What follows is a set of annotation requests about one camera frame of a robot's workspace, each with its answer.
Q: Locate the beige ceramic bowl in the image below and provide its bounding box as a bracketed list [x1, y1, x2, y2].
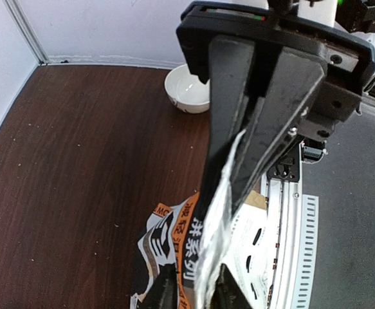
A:
[164, 64, 210, 114]

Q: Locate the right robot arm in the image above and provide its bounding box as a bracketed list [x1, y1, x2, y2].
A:
[176, 1, 375, 220]

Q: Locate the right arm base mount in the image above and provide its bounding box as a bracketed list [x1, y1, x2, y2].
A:
[266, 136, 327, 183]

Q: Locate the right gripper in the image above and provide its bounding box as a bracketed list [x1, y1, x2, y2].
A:
[176, 1, 375, 220]

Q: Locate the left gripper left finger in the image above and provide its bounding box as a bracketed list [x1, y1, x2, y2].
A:
[145, 267, 178, 309]

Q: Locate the pet food bag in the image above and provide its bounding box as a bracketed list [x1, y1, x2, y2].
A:
[130, 136, 268, 308]

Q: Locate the right aluminium frame post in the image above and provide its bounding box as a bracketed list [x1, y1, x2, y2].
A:
[3, 0, 50, 65]

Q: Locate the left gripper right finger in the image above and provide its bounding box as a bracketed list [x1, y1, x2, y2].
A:
[214, 264, 251, 309]

